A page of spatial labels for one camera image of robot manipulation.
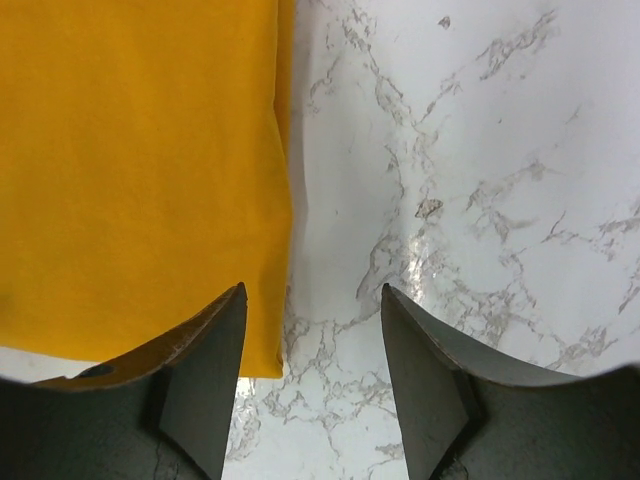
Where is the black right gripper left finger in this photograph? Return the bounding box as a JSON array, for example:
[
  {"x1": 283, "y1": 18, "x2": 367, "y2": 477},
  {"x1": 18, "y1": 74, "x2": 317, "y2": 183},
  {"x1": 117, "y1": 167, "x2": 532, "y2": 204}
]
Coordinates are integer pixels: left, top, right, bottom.
[{"x1": 29, "y1": 283, "x2": 247, "y2": 479}]

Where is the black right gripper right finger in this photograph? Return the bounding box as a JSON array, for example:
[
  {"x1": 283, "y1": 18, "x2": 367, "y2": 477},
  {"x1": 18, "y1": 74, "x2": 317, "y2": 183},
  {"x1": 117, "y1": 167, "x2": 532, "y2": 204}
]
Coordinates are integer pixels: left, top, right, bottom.
[{"x1": 381, "y1": 285, "x2": 620, "y2": 479}]

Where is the yellow t shirt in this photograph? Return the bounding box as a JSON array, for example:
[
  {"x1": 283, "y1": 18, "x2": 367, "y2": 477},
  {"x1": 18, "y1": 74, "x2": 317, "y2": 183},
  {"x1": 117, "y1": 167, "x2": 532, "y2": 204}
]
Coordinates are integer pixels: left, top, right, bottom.
[{"x1": 1, "y1": 1, "x2": 295, "y2": 378}]

